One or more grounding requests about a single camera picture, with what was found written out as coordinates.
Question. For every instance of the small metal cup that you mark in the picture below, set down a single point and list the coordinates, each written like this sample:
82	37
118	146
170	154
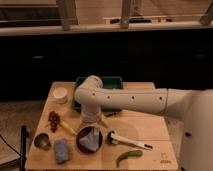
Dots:
42	141

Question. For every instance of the black stand pole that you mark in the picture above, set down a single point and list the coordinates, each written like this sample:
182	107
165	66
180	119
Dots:
24	136

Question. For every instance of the green plastic tray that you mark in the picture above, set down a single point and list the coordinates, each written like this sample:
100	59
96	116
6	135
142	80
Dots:
109	82

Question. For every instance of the blue towel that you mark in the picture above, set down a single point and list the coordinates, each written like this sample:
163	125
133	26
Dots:
89	140

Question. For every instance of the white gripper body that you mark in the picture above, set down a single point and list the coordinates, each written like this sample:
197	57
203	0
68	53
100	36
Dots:
90	114

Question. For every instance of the blue sponge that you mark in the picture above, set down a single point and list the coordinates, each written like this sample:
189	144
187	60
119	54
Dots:
61	151

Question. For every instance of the dish brush white handle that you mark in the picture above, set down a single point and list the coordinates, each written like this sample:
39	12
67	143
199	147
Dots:
112	136

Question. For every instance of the dark utensil on table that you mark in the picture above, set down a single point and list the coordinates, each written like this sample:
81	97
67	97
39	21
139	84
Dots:
110	114

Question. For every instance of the green chili pepper toy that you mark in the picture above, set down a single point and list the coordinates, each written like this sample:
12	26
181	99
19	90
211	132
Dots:
125	155

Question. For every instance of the white cup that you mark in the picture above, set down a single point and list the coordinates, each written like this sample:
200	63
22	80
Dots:
60	95

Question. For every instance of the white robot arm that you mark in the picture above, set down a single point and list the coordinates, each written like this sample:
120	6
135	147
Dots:
193	107

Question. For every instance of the yellow banana toy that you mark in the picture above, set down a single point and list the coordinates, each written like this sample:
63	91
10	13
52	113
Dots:
64	125

